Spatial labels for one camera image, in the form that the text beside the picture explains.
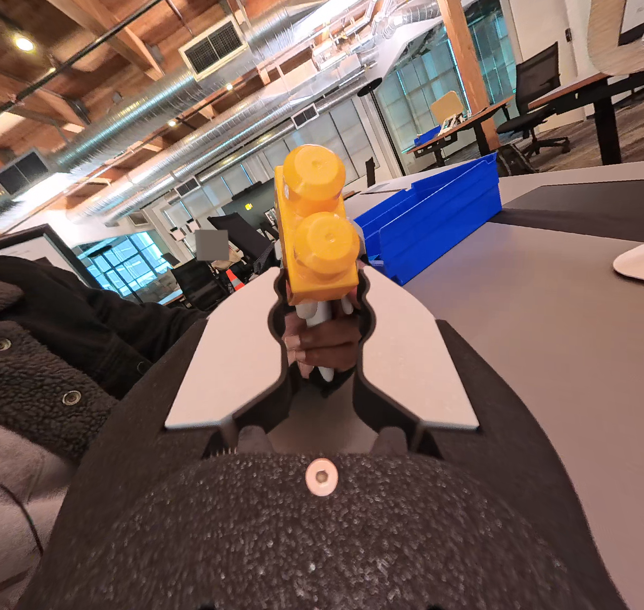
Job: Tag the black floor lamp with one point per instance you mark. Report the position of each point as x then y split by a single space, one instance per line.
372 87

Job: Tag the person's left hand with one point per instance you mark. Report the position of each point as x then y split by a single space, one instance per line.
327 346

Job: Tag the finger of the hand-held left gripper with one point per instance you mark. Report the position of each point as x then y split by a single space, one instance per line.
358 240

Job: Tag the white base document stand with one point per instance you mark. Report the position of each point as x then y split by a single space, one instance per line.
631 265

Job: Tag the person's left forearm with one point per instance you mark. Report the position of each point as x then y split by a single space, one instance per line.
100 318

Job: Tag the black backpack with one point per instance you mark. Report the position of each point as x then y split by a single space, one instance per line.
513 160

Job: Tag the orange traffic cone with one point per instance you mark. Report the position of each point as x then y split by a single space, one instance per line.
234 280

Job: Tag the dark fleece jacket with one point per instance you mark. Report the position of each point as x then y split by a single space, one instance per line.
40 394

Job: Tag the orange two-stud mega block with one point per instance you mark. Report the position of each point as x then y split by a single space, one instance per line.
322 248

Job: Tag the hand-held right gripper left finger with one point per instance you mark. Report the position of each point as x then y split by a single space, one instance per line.
226 363

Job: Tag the dark display screen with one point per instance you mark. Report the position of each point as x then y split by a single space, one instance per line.
251 195

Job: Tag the grey sweatshirt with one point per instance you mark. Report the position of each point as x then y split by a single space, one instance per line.
30 469

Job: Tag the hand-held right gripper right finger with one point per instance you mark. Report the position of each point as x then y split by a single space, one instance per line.
412 368

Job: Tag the blue plastic bin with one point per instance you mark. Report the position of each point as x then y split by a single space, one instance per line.
442 218

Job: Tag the small blue storage bin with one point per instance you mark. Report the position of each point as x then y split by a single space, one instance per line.
427 137

